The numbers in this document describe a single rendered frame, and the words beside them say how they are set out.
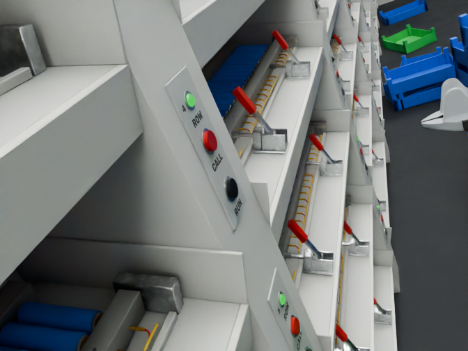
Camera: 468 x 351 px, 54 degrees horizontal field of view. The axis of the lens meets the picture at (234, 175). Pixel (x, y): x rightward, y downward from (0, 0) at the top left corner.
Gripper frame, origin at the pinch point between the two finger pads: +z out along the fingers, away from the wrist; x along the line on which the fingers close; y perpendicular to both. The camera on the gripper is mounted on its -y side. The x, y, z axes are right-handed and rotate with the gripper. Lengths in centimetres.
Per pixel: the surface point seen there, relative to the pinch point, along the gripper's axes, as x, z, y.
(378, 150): -93, 20, -50
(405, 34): -261, 2, -58
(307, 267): 15.3, 20.2, -8.8
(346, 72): -70, 19, -10
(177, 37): 32.0, 14.9, 28.1
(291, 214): 5.5, 23.0, -6.0
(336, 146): -22.7, 18.8, -10.0
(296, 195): -0.1, 22.9, -6.0
